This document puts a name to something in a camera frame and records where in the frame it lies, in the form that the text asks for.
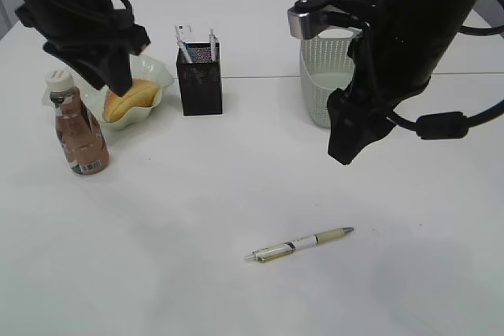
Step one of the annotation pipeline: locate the pale green wavy plate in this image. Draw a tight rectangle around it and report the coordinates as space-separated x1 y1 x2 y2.
41 52 176 132

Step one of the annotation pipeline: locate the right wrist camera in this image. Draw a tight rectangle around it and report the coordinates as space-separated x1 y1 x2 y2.
287 0 382 40

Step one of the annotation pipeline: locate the blue grip ballpoint pen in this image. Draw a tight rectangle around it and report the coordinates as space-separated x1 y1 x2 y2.
176 36 193 64

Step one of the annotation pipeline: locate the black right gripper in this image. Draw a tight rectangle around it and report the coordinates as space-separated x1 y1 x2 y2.
327 36 425 165

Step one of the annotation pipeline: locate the bread bun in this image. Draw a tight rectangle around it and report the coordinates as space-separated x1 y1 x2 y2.
103 79 161 123

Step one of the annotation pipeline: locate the white beige ballpoint pen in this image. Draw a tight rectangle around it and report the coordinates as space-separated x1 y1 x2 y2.
245 227 355 263

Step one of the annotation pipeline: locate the grey grip ballpoint pen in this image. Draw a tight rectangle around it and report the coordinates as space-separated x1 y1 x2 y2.
209 28 218 62

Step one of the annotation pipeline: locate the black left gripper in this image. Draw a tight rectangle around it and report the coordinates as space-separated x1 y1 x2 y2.
16 0 150 97

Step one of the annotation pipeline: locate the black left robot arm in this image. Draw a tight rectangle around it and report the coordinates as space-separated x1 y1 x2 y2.
16 0 150 97

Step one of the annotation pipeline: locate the light green woven basket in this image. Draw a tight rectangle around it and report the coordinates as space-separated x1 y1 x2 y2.
299 27 359 128

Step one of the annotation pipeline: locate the black mesh pen holder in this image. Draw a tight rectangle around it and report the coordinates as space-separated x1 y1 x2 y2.
176 42 223 116

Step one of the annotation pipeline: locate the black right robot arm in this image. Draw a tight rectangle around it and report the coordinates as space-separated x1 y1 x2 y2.
327 0 500 165

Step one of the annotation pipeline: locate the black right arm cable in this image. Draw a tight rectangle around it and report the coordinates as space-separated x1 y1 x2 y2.
384 0 504 141

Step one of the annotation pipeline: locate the clear plastic ruler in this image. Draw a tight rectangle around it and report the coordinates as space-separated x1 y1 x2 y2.
174 24 195 43

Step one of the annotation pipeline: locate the brown Nescafe coffee bottle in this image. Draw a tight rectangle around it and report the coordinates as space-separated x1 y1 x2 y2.
46 69 109 176

